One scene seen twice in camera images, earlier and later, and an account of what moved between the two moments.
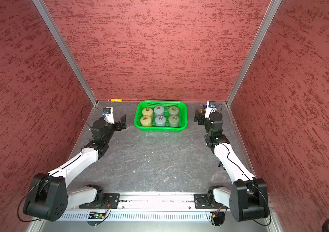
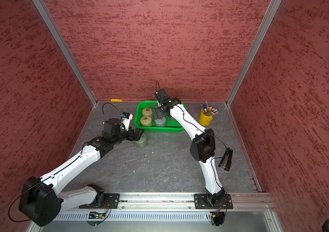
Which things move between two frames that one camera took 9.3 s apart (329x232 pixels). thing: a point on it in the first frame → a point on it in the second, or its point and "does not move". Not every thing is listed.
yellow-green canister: (146, 121) does not move
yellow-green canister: (147, 111) does not move
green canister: (173, 120) → (142, 142)
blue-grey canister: (160, 121) does not move
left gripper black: (119, 127) → (137, 136)
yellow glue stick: (116, 100) does not move
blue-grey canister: (159, 110) does not move
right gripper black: (200, 120) → (159, 115)
